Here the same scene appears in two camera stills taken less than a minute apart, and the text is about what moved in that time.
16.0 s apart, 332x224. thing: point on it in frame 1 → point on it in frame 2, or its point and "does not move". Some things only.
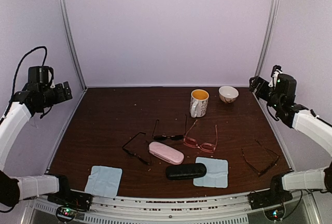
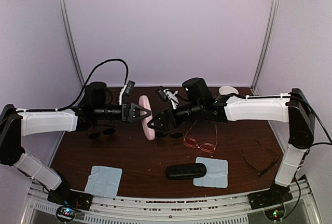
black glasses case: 185,171 does not move
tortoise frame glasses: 276,156 does not move
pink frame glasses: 190,141 does not move
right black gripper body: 260,93 → 170,112
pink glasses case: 165,153 → 148,130
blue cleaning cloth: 217,173 does not move
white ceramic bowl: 227,94 does not move
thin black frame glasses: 138,147 → 95,135
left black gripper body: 50,98 → 124,112
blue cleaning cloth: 104,181 does not move
